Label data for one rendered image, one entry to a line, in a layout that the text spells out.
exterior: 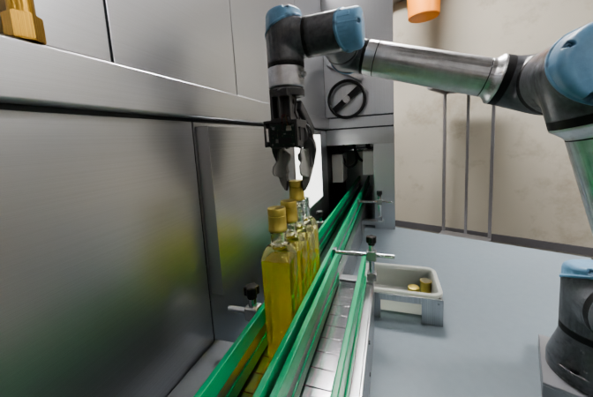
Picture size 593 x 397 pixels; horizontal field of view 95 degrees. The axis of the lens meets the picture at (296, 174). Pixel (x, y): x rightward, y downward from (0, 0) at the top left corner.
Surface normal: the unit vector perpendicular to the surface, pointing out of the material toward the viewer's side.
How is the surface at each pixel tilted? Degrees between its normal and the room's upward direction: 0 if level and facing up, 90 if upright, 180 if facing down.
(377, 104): 90
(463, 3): 90
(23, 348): 90
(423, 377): 0
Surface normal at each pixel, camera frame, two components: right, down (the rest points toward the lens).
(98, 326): 0.95, -0.01
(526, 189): -0.63, 0.13
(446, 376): -0.06, -0.99
